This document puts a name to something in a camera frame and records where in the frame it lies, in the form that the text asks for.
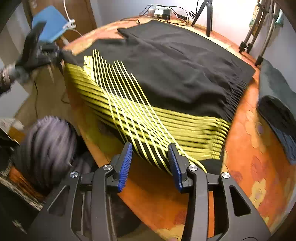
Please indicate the orange floral bed sheet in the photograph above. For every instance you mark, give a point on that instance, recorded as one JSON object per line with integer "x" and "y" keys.
{"x": 252, "y": 155}

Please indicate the colourful cloth on tripod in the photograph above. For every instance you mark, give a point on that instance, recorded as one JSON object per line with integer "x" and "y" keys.
{"x": 261, "y": 12}

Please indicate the folded dark grey clothes stack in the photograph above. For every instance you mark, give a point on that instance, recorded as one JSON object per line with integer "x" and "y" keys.
{"x": 276, "y": 104}

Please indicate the brown wooden door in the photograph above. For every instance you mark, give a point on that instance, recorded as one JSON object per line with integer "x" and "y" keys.
{"x": 81, "y": 11}

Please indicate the black sport pants yellow stripes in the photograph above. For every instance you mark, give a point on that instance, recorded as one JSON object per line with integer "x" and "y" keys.
{"x": 161, "y": 84}

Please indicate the blue plastic chair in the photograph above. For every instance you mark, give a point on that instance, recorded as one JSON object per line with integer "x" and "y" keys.
{"x": 55, "y": 22}

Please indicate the white charger adapter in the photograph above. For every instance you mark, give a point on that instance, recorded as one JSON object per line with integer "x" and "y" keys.
{"x": 158, "y": 13}

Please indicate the tall silver tripod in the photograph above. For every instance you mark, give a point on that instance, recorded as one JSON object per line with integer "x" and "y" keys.
{"x": 250, "y": 39}

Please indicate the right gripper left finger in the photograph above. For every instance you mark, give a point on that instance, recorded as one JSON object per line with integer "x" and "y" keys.
{"x": 122, "y": 167}

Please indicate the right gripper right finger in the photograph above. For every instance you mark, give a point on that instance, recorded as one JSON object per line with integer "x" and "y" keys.
{"x": 178, "y": 166}

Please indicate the black charger adapter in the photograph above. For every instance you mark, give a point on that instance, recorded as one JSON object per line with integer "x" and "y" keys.
{"x": 166, "y": 14}

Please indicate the white power strip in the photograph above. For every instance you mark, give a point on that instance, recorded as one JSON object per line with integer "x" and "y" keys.
{"x": 152, "y": 9}

